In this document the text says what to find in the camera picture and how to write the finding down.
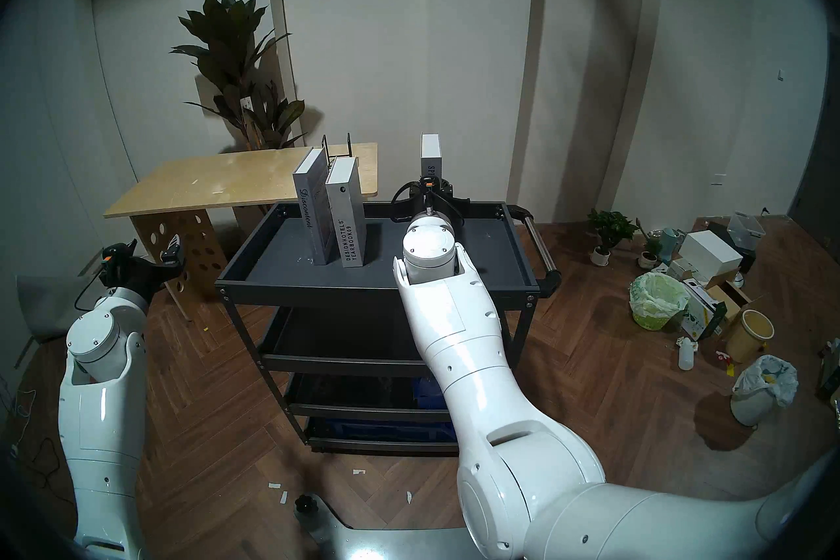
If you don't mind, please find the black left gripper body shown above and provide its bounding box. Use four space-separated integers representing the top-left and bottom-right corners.
114 259 185 298

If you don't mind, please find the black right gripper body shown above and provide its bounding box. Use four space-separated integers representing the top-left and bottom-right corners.
396 193 471 229

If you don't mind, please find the tall grey Special Issue book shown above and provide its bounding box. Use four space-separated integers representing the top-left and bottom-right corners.
420 134 442 179

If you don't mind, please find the grey Discontent book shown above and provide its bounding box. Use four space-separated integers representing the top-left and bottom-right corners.
291 147 335 266

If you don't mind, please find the grey Designhotels Yearbook book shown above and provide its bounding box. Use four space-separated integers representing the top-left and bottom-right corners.
325 156 367 267

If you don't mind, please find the light wooden table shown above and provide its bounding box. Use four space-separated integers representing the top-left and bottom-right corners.
103 143 379 322

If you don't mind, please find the black metal utility cart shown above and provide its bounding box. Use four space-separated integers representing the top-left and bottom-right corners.
215 201 562 456

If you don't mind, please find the small leafy potted plant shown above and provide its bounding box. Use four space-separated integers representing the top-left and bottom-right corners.
587 208 639 267

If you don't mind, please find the small blue plastic bin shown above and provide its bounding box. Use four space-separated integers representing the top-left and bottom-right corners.
413 376 453 412

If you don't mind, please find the large dark leafy plant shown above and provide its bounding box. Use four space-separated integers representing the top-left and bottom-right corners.
170 0 306 151

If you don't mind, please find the tiny potted plant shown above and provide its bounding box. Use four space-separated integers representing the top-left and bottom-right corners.
638 224 663 269

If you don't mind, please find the wide blue plastic bin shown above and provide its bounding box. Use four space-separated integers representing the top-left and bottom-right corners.
322 420 459 443

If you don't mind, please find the green bagged waste basket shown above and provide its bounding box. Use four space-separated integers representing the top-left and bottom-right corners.
629 272 690 331

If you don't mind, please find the white cardboard box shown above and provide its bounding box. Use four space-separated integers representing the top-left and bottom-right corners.
678 231 744 280

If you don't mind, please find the black storage box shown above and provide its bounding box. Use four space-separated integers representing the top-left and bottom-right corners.
707 221 755 274

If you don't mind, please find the green white carton box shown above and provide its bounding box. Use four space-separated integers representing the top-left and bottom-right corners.
679 279 728 342

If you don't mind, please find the clear plastic container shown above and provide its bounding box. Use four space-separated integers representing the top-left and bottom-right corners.
727 211 767 248

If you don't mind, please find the open brown cardboard box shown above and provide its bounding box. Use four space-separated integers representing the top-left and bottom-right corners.
705 280 755 330

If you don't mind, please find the beige plastic bucket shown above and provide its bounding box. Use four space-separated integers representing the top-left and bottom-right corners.
724 309 775 364

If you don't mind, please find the white bagged trash bin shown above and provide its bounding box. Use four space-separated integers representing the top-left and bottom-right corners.
730 355 799 428

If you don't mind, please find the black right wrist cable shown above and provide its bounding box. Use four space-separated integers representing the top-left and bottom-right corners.
391 183 422 222

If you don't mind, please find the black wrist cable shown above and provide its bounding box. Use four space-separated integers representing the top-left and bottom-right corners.
73 282 107 311
391 183 422 222

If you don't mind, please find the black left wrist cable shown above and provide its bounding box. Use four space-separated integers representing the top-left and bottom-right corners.
73 282 107 311

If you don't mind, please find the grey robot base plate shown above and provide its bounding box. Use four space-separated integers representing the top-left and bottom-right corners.
293 490 480 560

